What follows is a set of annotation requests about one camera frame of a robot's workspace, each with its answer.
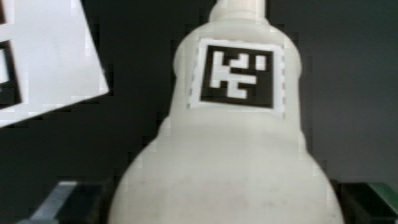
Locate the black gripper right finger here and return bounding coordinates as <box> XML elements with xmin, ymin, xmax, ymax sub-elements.
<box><xmin>338</xmin><ymin>182</ymin><xmax>398</xmax><ymax>224</ymax></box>

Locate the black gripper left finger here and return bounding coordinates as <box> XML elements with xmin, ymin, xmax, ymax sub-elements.
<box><xmin>16</xmin><ymin>181</ymin><xmax>111</xmax><ymax>224</ymax></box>

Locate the white lamp bulb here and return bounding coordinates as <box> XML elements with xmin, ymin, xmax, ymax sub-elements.
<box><xmin>107</xmin><ymin>0</ymin><xmax>345</xmax><ymax>224</ymax></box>

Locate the white marker tag sheet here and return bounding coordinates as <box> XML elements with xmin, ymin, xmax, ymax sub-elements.
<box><xmin>0</xmin><ymin>0</ymin><xmax>109</xmax><ymax>128</ymax></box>

